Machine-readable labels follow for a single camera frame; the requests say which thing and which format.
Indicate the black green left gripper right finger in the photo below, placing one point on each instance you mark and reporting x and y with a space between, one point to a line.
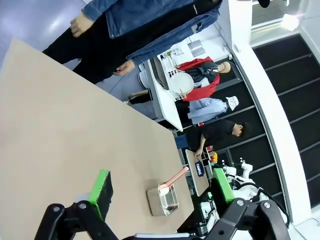
225 192

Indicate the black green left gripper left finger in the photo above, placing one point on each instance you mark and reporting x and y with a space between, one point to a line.
100 197

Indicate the white round plate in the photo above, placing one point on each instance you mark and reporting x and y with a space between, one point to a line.
181 83

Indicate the dark brown serving tray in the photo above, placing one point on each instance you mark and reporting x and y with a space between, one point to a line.
160 72

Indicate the person's right denim forearm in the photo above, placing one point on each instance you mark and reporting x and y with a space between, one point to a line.
97 8

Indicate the person's left denim forearm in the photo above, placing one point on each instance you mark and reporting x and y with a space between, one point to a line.
170 40

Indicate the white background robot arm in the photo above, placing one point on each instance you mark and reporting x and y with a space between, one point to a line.
243 168

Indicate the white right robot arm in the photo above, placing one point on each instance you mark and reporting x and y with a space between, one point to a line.
247 191

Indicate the person's left hand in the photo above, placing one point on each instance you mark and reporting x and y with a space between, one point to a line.
125 68

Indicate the person's right hand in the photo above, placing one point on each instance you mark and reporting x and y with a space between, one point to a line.
81 25

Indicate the brown table with campus sign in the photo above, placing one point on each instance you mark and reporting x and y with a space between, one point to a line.
197 180

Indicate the stainless steel rectangular tray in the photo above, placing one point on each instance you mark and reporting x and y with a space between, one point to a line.
160 202

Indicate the person in black shirt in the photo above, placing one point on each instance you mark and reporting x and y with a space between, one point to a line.
217 131

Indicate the light blue denim garment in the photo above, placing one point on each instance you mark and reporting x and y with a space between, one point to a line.
206 110

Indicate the white patterned hat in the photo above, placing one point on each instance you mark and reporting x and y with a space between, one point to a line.
232 103

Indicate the white side table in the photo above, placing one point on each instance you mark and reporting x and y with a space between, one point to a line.
167 110

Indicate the person in red jacket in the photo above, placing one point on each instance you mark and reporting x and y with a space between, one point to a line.
205 80

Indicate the person in denim jacket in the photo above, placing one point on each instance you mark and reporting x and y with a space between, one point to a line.
100 50

